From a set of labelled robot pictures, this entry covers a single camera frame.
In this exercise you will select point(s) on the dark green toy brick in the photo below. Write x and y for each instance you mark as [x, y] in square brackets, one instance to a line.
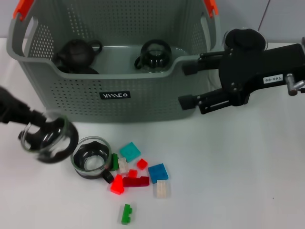
[115, 162]

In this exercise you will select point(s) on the large clear toy brick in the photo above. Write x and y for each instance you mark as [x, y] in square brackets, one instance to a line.
[162, 189]

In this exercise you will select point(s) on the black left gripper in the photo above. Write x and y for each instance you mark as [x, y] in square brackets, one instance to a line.
[12, 109]

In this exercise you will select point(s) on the teal square toy plate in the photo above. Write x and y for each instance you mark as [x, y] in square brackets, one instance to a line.
[129, 152]

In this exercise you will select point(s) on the grey perforated storage basket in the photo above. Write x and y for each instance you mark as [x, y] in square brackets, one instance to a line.
[143, 100]

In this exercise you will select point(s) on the bright orange-red toy brick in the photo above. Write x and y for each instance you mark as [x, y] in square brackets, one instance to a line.
[117, 185]

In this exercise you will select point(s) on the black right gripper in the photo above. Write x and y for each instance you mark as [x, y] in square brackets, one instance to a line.
[243, 71]

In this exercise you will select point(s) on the blue toy plate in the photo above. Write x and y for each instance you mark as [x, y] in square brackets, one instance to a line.
[158, 173]

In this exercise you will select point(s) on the green stepped toy brick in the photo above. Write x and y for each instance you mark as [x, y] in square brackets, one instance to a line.
[125, 214]

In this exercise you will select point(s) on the dark clay teapot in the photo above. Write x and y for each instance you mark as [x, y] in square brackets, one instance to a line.
[76, 55]

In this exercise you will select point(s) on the long dark red toy brick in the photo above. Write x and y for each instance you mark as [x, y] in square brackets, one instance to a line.
[135, 182]

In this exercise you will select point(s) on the glass carafe with black lid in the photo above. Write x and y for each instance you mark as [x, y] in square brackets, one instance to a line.
[247, 39]

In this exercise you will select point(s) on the small red toy brick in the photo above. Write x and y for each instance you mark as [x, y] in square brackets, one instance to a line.
[142, 164]
[133, 173]

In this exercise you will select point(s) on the metal plug on right gripper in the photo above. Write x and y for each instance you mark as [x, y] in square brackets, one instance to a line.
[290, 83]

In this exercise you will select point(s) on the small clear toy brick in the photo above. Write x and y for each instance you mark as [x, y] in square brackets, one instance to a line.
[123, 165]

